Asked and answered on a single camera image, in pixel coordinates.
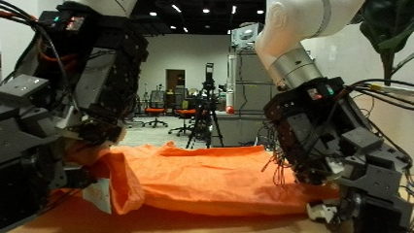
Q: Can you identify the orange short-sleeved shirt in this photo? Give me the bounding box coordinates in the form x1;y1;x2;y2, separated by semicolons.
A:
49;140;342;217

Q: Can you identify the orange-seat office chair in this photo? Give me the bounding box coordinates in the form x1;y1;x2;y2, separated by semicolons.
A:
166;108;198;137
141;90;169;129

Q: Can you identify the grey box appliance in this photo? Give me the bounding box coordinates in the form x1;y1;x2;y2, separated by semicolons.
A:
230;22;265;50

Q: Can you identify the right hand cable bundle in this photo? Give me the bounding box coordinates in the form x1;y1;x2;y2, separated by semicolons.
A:
0;0;81;111

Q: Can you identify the hand cable bundle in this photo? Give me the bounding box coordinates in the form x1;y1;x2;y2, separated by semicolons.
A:
0;0;81;111
347;78;414;111

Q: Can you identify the grey metal cabinet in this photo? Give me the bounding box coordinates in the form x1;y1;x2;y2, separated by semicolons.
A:
227;50;279;115

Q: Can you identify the brown door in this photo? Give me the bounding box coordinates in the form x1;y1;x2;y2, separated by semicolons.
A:
165;69;186;95

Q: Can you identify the black camera tripod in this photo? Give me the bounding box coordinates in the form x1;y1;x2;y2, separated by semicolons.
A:
185;62;225;150

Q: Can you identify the grey low counter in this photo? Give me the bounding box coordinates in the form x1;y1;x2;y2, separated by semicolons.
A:
211;111;273;147

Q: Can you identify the green leafy plant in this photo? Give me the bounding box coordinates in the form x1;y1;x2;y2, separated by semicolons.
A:
350;0;414;86

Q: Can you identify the left hand cable bundle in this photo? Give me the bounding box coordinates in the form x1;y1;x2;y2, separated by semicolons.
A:
347;78;414;111

